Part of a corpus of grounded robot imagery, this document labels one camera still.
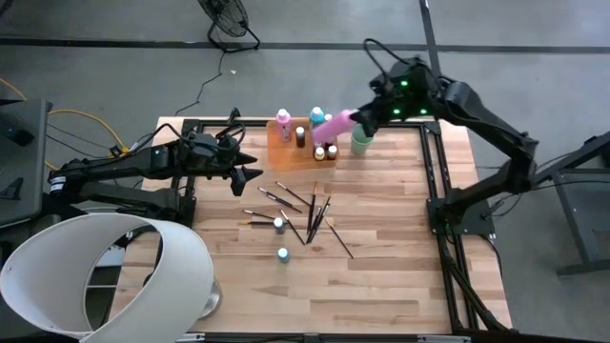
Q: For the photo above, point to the black table clamp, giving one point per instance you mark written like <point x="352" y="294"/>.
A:
<point x="234" y="114"/>

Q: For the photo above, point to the large pink paint bottle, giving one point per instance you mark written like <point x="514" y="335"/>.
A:
<point x="333" y="127"/>

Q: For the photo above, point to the small grey paint bottle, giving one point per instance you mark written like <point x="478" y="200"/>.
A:
<point x="278" y="226"/>

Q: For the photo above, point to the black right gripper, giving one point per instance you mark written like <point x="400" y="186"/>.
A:
<point x="405" y="100"/>

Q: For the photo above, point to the white lampshade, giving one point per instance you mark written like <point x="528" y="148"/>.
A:
<point x="28" y="286"/>

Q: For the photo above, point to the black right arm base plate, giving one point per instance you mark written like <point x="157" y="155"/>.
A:
<point x="476" y="227"/>

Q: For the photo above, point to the small pink paint bottle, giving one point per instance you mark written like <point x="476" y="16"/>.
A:
<point x="284" y="126"/>

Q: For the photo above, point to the black paintbrush wide orange bristles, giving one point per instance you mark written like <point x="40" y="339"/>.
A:
<point x="312" y="209"/>

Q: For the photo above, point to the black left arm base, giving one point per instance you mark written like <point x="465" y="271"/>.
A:
<point x="188" y="216"/>

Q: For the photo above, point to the small black paintbrush gold ferrule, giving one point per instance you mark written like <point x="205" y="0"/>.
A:
<point x="320" y="221"/>

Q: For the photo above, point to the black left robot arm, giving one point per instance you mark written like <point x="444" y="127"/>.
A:
<point x="119" y="167"/>

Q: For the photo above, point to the large teal paint bottle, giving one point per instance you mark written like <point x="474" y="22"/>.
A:
<point x="316" y="116"/>

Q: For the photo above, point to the chrome round lamp base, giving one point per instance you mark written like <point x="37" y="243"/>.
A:
<point x="213" y="297"/>

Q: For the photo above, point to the small turquoise paint bottle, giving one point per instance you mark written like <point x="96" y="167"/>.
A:
<point x="283" y="255"/>

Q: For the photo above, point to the black floor fan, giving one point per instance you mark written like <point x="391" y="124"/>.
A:
<point x="224" y="19"/>

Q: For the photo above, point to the small dark brown paint bottle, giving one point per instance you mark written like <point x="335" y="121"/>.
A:
<point x="300" y="137"/>

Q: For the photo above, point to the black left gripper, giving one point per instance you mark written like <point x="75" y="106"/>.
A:
<point x="209" y="152"/>

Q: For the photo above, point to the grey metal stand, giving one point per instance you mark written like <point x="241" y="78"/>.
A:
<point x="586" y="228"/>

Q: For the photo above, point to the black paintbrush silver ferrule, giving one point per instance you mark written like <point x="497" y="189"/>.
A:
<point x="278" y="199"/>
<point x="315" y="219"/>
<point x="262" y="215"/>

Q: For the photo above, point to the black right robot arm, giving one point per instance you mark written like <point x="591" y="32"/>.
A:
<point x="481" y="114"/>

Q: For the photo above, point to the small magenta paint bottle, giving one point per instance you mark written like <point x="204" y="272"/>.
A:
<point x="332" y="151"/>

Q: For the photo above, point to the small yellow paint bottle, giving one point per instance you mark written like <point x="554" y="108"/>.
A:
<point x="319" y="153"/>

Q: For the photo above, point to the orange translucent tray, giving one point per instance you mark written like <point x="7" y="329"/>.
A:
<point x="286" y="159"/>

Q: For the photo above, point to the black aluminium table frame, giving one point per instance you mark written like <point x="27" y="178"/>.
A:
<point x="429" y="157"/>

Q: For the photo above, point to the long thin black paintbrush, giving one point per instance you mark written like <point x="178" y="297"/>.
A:
<point x="339" y="239"/>

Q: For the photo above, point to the green plastic cup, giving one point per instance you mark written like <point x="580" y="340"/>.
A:
<point x="357" y="145"/>

